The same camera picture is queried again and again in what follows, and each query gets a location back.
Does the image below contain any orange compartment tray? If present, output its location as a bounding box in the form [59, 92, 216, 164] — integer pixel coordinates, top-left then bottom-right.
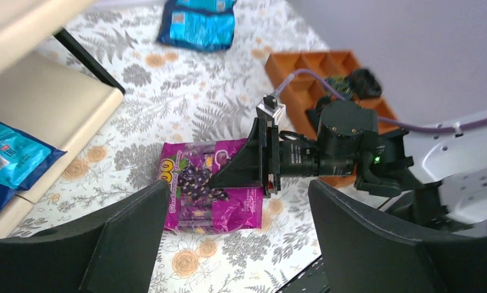
[264, 49, 400, 189]

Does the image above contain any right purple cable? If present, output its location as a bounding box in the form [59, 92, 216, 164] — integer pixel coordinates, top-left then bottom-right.
[273, 68, 487, 136]

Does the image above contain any blue candy bag shelf right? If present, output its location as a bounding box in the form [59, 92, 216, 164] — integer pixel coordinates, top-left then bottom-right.
[0, 122, 66, 211]

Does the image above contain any black coiled item right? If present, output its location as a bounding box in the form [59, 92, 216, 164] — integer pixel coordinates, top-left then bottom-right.
[347, 68, 383, 99]

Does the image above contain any floral table cloth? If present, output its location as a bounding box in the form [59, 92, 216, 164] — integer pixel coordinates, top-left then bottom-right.
[12, 1, 327, 292]

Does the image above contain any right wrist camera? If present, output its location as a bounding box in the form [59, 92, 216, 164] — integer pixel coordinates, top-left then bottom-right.
[255, 95, 286, 126]

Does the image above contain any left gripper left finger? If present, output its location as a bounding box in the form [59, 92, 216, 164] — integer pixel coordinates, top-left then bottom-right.
[0, 181, 170, 292]

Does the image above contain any blue candy bag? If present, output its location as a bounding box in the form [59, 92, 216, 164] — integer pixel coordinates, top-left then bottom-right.
[156, 0, 236, 52]

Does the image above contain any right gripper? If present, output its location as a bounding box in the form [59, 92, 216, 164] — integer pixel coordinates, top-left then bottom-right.
[208, 117, 356, 198]

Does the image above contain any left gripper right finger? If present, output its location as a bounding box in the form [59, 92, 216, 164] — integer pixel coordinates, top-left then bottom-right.
[307, 179, 487, 292]

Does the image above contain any purple candy bag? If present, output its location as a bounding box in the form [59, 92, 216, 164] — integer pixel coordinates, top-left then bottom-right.
[158, 139, 263, 234]

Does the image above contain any cream three-tier shelf rack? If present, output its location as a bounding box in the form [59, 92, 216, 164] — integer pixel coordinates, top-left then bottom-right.
[0, 0, 125, 238]

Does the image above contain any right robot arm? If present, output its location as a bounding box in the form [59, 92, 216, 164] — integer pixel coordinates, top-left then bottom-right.
[209, 97, 487, 237]

